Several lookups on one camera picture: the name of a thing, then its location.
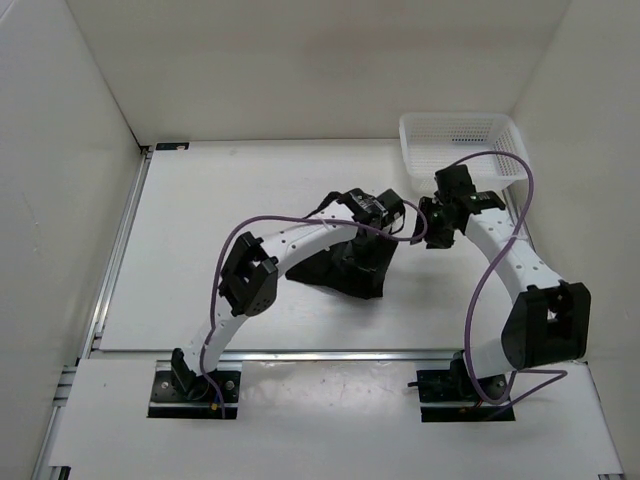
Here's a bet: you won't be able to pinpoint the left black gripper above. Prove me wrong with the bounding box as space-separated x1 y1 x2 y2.
330 229 396 283

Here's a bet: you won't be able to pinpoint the black shorts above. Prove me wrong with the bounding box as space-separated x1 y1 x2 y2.
285 241 388 300

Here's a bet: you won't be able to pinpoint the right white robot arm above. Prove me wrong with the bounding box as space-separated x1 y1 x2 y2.
415 192 591 400

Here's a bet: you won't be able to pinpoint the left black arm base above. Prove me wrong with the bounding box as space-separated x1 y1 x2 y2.
147 362 242 420

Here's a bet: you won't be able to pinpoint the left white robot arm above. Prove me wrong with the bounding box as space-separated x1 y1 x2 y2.
171 189 405 400

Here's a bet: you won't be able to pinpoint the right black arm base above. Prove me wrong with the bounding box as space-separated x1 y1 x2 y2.
407 358 516 424

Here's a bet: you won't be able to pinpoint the white plastic mesh basket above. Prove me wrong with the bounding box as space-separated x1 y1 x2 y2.
399 112 528 195

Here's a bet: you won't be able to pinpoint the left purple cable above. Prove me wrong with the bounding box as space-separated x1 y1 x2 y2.
197 199 431 419

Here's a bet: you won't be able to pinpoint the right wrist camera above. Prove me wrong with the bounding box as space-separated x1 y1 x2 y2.
435 164 477 203

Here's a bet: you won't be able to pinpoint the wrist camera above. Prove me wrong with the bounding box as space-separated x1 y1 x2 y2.
435 164 477 203
373 189 406 235

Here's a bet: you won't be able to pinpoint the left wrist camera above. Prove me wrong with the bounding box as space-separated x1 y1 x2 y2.
373 189 406 235

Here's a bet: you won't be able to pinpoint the right aluminium frame rail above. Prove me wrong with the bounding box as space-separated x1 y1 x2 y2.
502 187 626 480

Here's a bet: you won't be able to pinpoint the aluminium frame rail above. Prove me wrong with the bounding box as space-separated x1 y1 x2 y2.
502 187 626 480
89 349 456 362
31 145 155 479

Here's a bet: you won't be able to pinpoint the front aluminium frame rail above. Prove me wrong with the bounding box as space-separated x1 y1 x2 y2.
89 349 456 362

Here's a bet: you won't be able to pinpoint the left aluminium frame rail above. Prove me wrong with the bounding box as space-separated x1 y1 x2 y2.
31 145 155 479

